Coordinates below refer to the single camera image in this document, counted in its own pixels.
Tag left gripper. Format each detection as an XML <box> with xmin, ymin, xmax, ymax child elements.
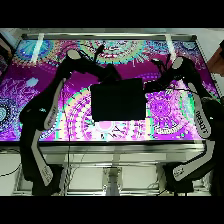
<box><xmin>100</xmin><ymin>64</ymin><xmax>122</xmax><ymax>83</ymax></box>

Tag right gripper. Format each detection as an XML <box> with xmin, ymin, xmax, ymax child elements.
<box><xmin>143</xmin><ymin>79</ymin><xmax>168</xmax><ymax>95</ymax></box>

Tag dark jeans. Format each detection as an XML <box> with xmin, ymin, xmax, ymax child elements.
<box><xmin>89</xmin><ymin>77</ymin><xmax>148</xmax><ymax>123</ymax></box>

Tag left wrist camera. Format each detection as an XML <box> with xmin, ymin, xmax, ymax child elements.
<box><xmin>93</xmin><ymin>44</ymin><xmax>106</xmax><ymax>64</ymax></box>

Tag black cable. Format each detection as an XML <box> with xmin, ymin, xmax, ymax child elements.
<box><xmin>60</xmin><ymin>94</ymin><xmax>74</xmax><ymax>197</ymax></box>

